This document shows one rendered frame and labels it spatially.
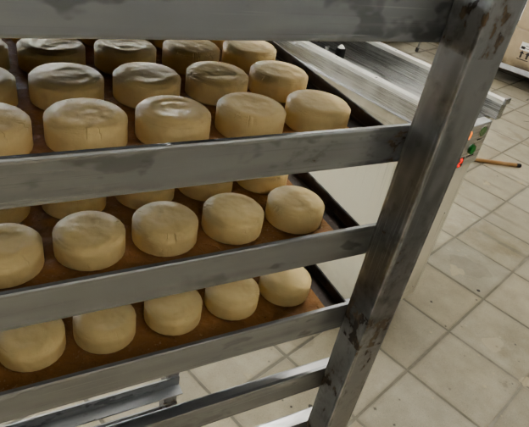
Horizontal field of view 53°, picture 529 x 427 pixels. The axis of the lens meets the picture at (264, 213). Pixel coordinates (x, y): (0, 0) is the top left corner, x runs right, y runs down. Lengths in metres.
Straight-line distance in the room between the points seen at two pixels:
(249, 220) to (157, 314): 0.11
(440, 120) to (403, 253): 0.11
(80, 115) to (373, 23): 0.18
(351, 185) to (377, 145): 1.32
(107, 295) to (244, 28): 0.19
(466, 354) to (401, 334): 0.24
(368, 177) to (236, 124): 1.30
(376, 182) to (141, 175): 1.36
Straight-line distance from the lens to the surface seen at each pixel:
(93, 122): 0.34
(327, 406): 0.58
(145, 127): 0.35
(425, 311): 2.22
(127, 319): 0.45
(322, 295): 0.53
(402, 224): 0.41
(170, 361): 0.44
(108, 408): 1.19
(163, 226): 0.40
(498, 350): 2.22
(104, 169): 0.30
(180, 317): 0.46
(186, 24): 0.28
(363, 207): 1.70
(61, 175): 0.30
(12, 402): 0.42
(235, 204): 0.43
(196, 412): 0.51
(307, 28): 0.31
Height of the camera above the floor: 1.39
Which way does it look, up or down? 34 degrees down
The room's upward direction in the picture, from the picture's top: 11 degrees clockwise
